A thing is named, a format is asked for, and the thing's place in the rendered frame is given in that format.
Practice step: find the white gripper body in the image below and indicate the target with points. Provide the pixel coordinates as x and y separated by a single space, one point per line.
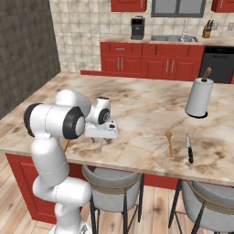
99 131

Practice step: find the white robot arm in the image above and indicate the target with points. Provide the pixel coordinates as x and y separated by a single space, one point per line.
48 158

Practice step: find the metallic utensil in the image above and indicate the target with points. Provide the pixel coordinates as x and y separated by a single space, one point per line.
101 147

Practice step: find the wooden utensil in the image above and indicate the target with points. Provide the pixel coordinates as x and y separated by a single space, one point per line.
65 145

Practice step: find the grey bar stool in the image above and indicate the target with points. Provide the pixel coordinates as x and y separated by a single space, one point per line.
210 204
112 189

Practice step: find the wooden spoon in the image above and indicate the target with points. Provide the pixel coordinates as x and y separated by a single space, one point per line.
170 143

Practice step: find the red island cabinet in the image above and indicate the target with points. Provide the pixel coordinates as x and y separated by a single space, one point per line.
21 182

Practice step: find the red base cupboard run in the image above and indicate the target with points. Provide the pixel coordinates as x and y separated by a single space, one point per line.
152 61

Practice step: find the paper towel roll on holder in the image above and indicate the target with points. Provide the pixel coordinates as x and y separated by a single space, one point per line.
199 97

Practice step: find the black coffee machine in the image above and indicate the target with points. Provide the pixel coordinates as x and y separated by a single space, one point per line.
137 29

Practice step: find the steel sink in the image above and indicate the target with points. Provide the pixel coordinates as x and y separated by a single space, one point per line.
170 38

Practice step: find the steel tap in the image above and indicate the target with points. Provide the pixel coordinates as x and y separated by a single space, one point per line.
184 29

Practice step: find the black dishwasher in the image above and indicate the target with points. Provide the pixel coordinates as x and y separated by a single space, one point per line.
218 64

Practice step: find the grey framed window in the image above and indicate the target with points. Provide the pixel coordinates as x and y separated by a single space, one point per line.
178 7

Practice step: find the wooden knife block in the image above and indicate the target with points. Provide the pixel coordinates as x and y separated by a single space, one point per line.
207 30

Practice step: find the red wall cupboard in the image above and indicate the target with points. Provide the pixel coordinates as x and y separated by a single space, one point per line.
224 4
128 4

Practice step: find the white wall outlet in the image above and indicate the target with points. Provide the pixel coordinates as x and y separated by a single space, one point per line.
231 26

